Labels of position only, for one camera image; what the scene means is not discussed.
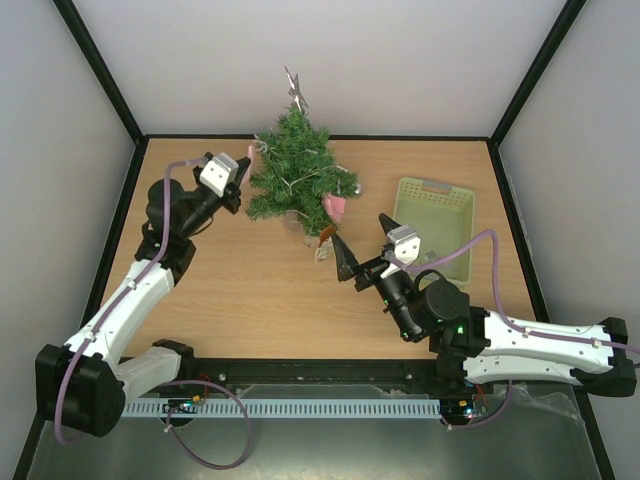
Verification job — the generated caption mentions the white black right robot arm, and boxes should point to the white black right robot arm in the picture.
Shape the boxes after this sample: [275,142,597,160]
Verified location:
[332,214,639,398]

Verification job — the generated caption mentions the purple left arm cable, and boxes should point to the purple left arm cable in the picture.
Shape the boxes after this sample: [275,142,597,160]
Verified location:
[54,157,206,445]

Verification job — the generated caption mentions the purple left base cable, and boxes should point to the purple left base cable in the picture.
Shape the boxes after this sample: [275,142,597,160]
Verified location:
[163,379,252,470]

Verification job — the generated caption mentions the silver star ornament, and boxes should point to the silver star ornament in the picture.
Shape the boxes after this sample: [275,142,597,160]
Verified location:
[284,67,308,112]

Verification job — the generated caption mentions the pink felt bow ornament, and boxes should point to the pink felt bow ornament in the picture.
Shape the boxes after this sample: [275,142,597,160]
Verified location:
[322,193,346,224]

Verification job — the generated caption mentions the snowman ornament brown hat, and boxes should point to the snowman ornament brown hat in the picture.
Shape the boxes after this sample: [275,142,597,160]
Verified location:
[314,225,337,262]

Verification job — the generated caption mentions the light blue slotted cable duct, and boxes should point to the light blue slotted cable duct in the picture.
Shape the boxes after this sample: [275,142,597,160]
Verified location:
[122,398,440,419]

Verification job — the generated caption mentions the clear led string lights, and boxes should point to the clear led string lights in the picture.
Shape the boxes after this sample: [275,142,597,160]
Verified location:
[253,132,351,231]

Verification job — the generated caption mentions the green perforated plastic basket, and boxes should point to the green perforated plastic basket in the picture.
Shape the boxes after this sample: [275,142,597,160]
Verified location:
[392,177,476,266]

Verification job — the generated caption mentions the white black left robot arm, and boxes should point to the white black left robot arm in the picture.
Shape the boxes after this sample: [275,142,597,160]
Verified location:
[35,153,252,445]

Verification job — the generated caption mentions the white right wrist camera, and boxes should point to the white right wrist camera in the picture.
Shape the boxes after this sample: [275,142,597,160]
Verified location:
[381,225,421,278]

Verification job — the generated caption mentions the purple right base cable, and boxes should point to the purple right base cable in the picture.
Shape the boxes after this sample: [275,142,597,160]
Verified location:
[444,379,514,433]

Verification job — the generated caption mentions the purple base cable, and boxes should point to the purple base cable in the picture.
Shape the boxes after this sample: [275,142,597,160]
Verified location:
[163,379,252,470]
[444,379,514,433]

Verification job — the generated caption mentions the small green christmas tree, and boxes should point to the small green christmas tree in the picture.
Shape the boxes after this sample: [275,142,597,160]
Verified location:
[244,102,360,236]

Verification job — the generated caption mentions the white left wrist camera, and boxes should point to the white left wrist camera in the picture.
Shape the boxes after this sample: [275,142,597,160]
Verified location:
[198,152,239,197]

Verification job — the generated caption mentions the silver merry christmas sign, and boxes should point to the silver merry christmas sign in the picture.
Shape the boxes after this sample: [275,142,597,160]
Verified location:
[423,251,459,271]

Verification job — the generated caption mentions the black front mounting rail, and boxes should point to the black front mounting rail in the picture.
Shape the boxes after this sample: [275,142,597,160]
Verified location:
[191,358,436,388]

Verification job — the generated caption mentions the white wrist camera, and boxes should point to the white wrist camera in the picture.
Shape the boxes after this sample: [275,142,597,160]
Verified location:
[198,152,239,197]
[381,225,421,278]

